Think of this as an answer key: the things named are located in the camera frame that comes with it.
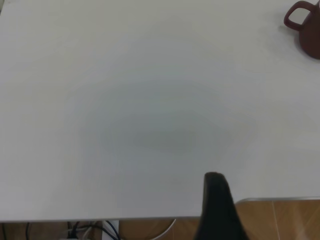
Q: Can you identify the thick black cable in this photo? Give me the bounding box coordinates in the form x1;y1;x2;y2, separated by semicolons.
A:
102;220;120;240

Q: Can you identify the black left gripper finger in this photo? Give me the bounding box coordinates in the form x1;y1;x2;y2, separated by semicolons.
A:
194;171;250;240

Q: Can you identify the white table leg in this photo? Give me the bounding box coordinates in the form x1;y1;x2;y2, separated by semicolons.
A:
102;219;120;240

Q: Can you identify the white curved cable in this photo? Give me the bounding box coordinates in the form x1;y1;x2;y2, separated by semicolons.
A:
147;218;177;240

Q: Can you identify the red ceramic mug white inside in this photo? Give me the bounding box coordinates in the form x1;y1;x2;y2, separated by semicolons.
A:
283;0;320;60

